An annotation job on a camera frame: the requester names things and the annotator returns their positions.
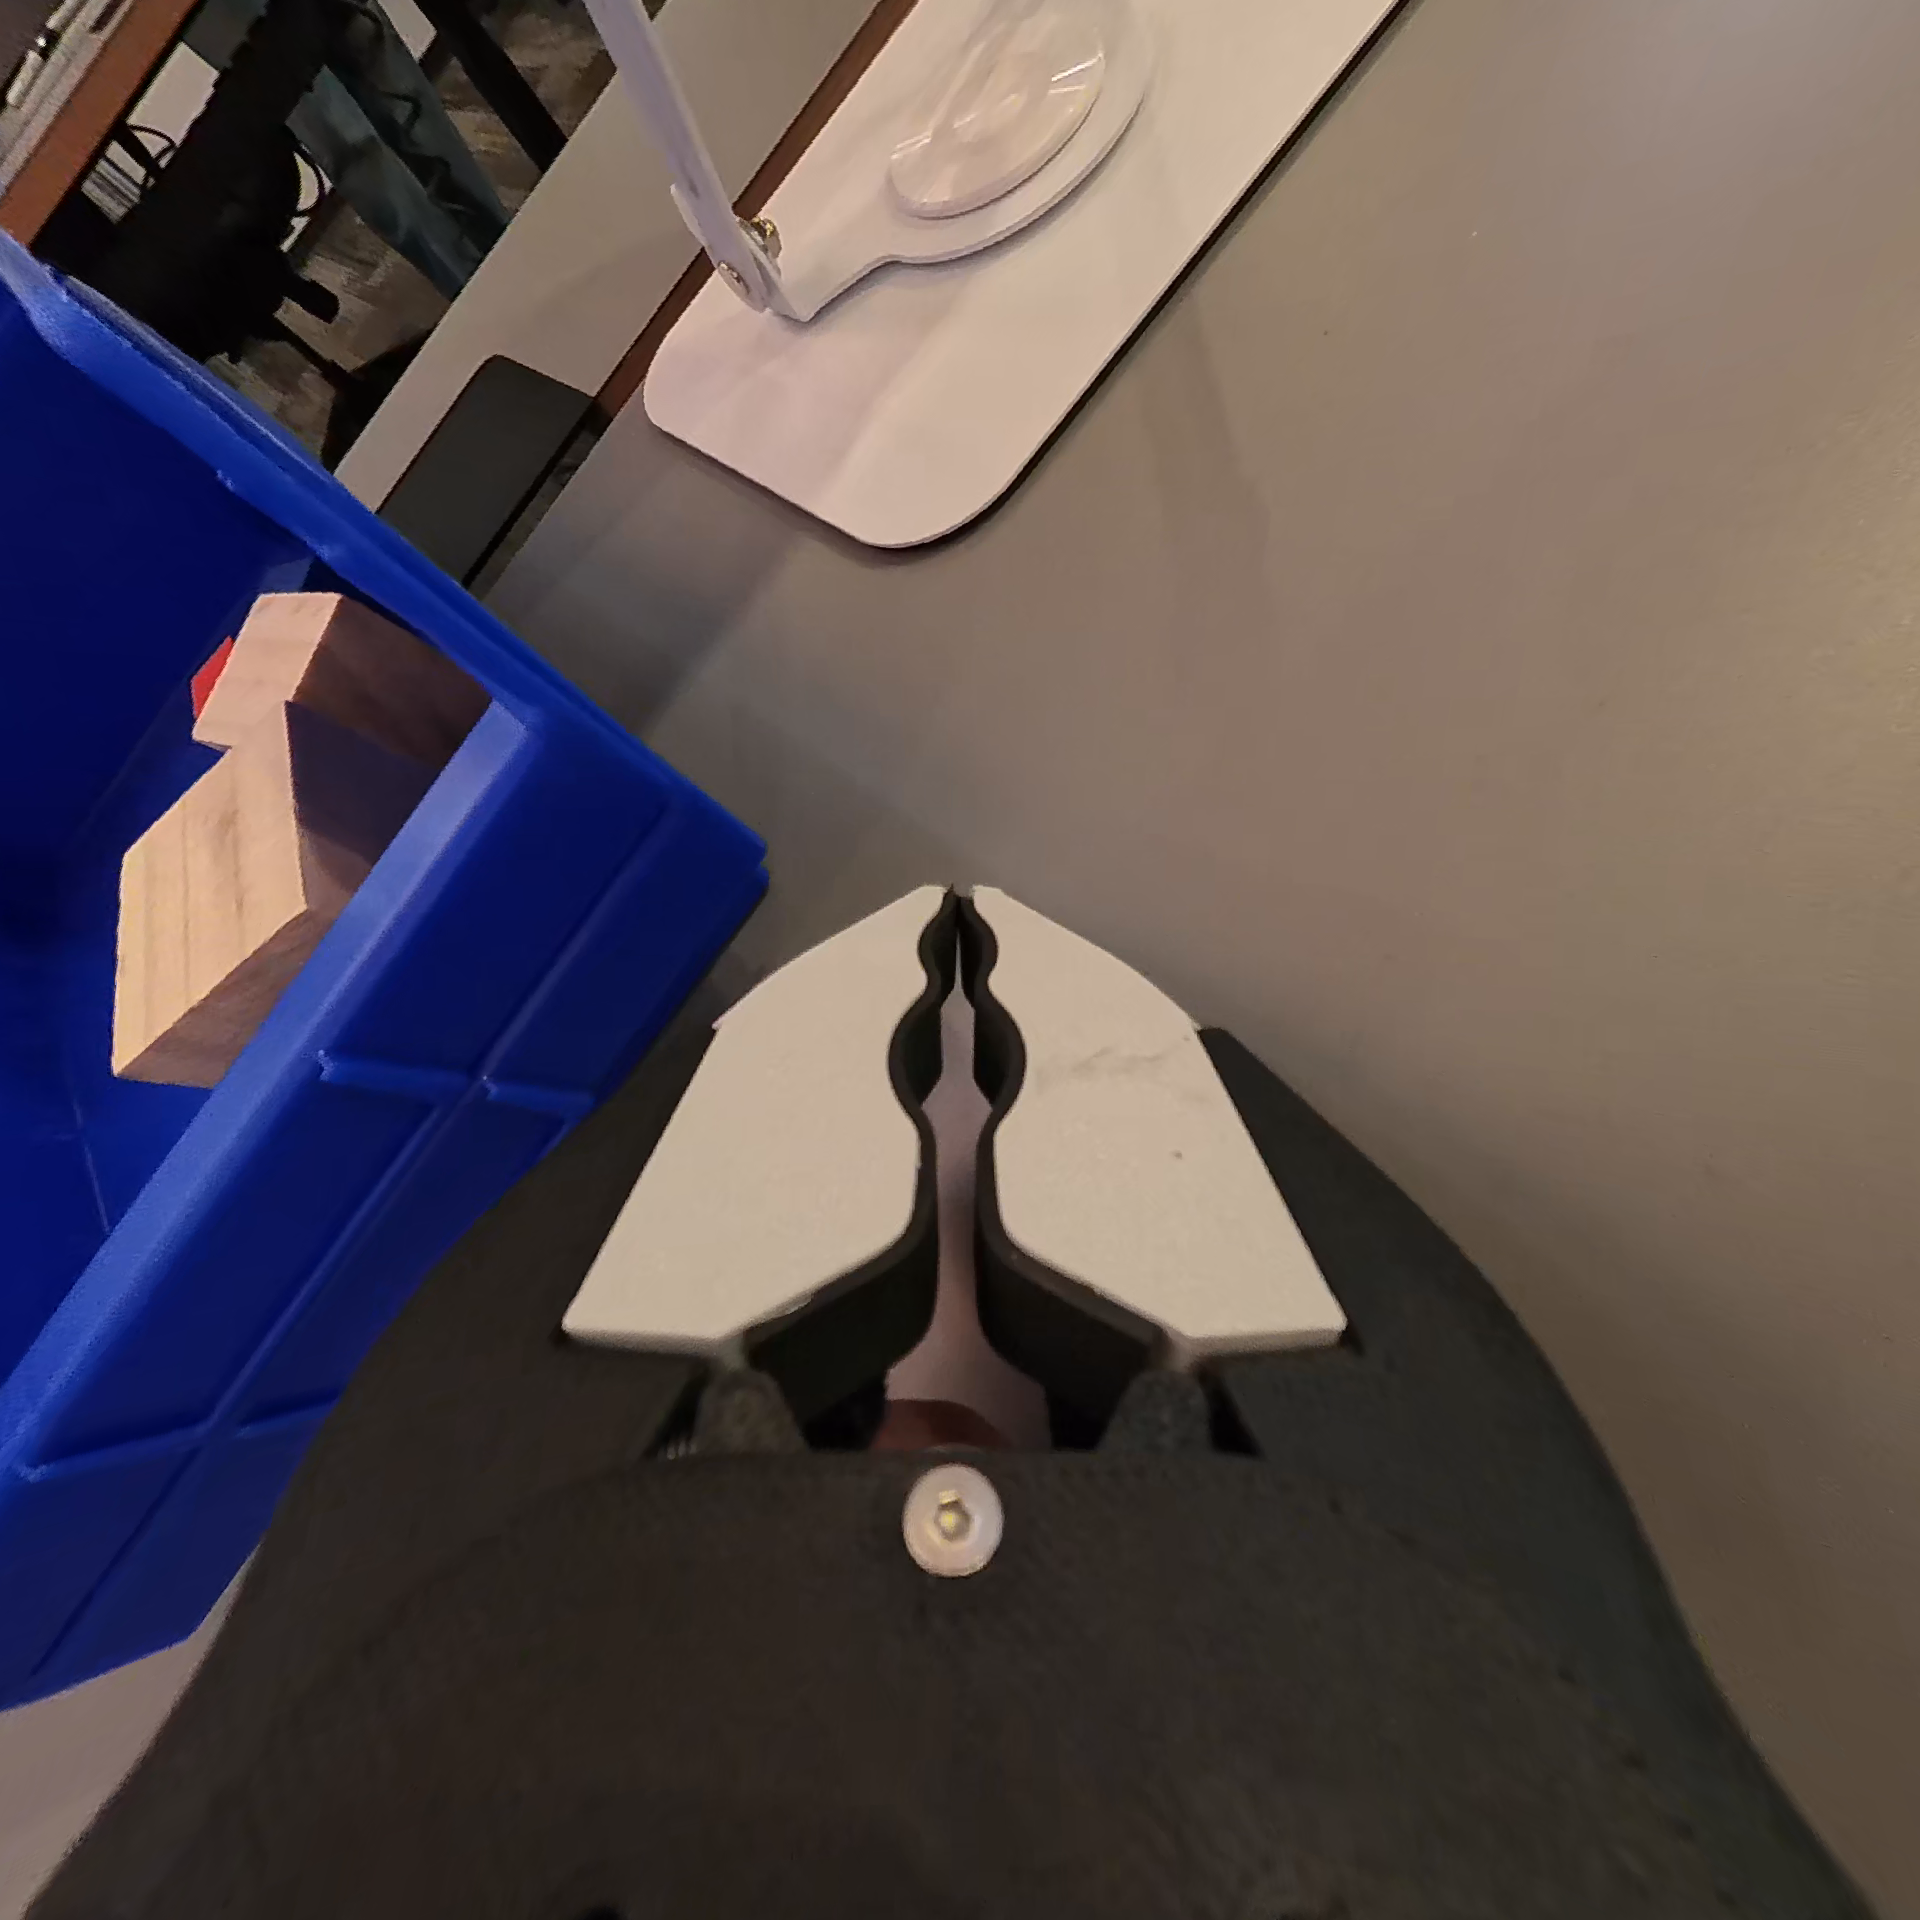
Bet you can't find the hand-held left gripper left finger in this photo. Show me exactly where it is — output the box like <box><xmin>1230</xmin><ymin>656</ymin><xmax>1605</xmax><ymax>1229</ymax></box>
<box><xmin>561</xmin><ymin>886</ymin><xmax>963</xmax><ymax>1455</ymax></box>

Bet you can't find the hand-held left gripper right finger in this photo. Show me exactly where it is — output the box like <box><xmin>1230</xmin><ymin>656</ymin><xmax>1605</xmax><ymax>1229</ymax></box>
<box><xmin>967</xmin><ymin>886</ymin><xmax>1347</xmax><ymax>1455</ymax></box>

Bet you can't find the blue plastic bin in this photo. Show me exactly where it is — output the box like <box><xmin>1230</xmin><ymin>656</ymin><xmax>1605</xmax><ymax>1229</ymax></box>
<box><xmin>0</xmin><ymin>226</ymin><xmax>768</xmax><ymax>1714</ymax></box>

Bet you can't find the wooden cube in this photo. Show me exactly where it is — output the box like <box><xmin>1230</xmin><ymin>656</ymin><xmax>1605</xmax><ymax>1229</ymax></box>
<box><xmin>112</xmin><ymin>706</ymin><xmax>429</xmax><ymax>1087</ymax></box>
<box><xmin>196</xmin><ymin>592</ymin><xmax>497</xmax><ymax>752</ymax></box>

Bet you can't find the white desk stand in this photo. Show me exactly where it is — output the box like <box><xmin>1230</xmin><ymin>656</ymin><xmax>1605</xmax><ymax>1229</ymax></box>
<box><xmin>585</xmin><ymin>0</ymin><xmax>1411</xmax><ymax>551</ymax></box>

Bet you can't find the black office chair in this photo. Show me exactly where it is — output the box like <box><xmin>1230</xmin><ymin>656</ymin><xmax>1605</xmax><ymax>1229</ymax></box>
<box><xmin>90</xmin><ymin>76</ymin><xmax>338</xmax><ymax>362</ymax></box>

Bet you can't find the wooden desk with black legs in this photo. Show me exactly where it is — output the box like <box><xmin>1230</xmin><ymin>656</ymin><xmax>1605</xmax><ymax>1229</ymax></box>
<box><xmin>0</xmin><ymin>0</ymin><xmax>205</xmax><ymax>242</ymax></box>

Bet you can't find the dark table cable hatch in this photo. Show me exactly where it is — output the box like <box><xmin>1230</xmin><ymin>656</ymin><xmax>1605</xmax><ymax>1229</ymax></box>
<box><xmin>381</xmin><ymin>355</ymin><xmax>595</xmax><ymax>587</ymax></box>

